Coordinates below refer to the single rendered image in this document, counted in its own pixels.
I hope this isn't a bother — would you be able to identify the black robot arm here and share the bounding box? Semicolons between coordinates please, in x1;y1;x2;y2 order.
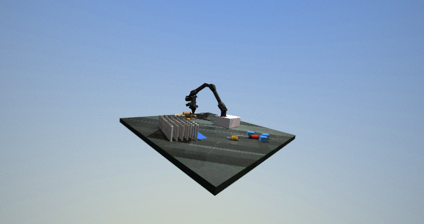
185;83;227;117

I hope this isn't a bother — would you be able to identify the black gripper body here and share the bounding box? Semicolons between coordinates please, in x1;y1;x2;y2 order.
189;101;198;108

